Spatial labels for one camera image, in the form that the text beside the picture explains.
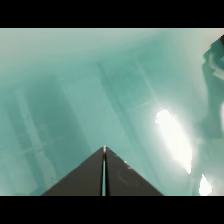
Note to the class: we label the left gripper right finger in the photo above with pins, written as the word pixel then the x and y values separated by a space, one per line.
pixel 126 180

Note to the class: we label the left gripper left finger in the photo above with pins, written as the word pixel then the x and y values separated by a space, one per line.
pixel 83 180

